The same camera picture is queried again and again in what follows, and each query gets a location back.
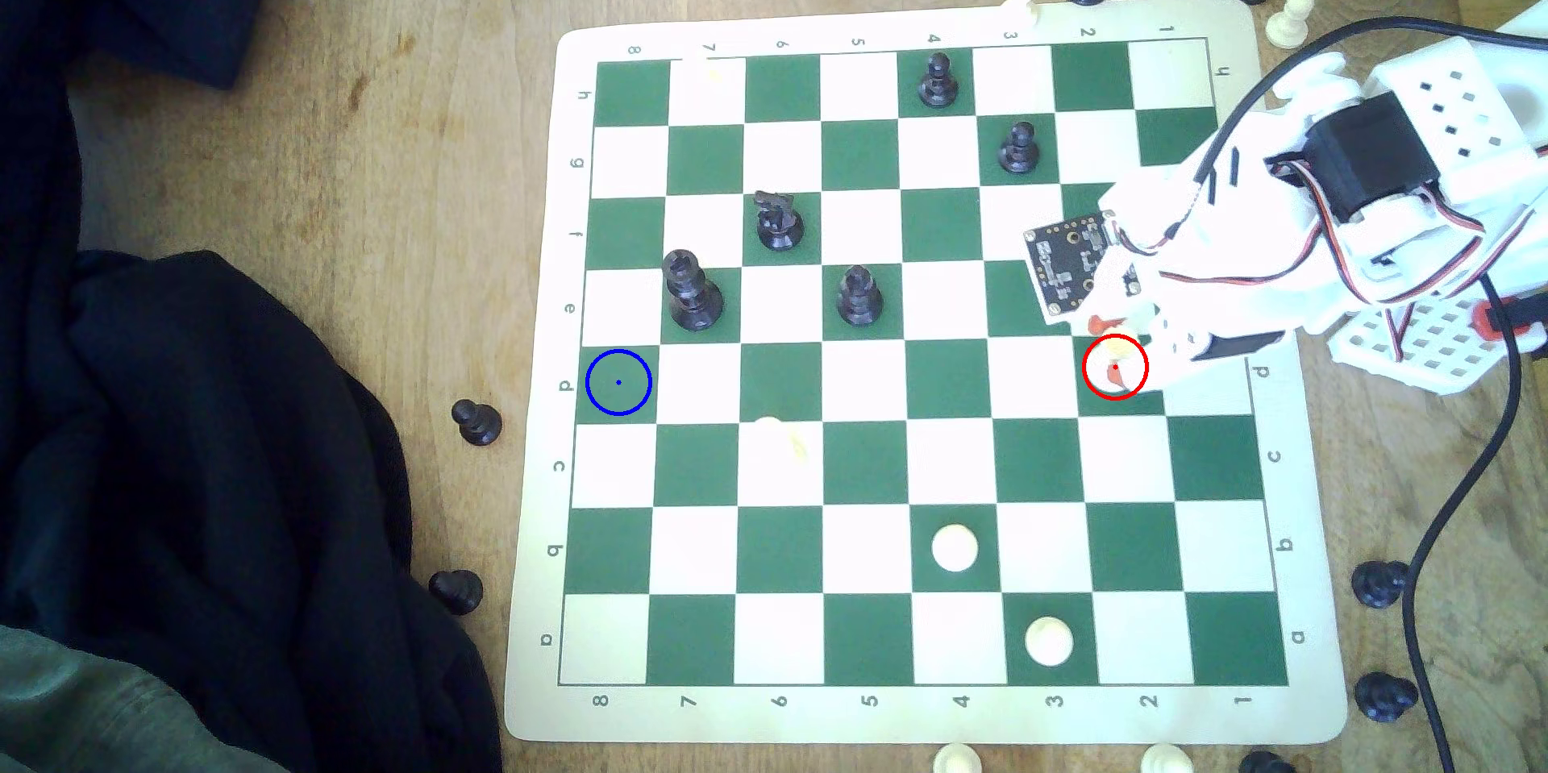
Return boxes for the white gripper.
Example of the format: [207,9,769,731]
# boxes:
[1084,55,1359,395]

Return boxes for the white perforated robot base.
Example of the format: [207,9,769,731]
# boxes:
[1326,287,1548,397]

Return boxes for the black chess pawn centre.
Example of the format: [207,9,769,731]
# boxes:
[837,264,885,327]

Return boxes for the green and cream chess mat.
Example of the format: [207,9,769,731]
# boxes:
[501,0,1351,746]

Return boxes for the black chess knight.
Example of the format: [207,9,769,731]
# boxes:
[752,190,805,253]

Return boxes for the black chess queen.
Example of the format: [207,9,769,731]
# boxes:
[663,248,726,333]

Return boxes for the orange plastic clip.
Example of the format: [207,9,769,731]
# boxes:
[1468,294,1548,342]

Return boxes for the black cloth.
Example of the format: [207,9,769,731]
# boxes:
[0,0,505,773]

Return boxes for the grey-green cloth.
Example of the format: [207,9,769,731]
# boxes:
[0,624,294,773]

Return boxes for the black camera circuit board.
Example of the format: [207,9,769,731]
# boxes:
[1023,212,1146,325]

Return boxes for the red black white servo wires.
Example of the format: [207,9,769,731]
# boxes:
[1263,156,1495,309]

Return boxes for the thick black cable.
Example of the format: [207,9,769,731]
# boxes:
[1410,271,1528,773]
[1209,15,1548,152]

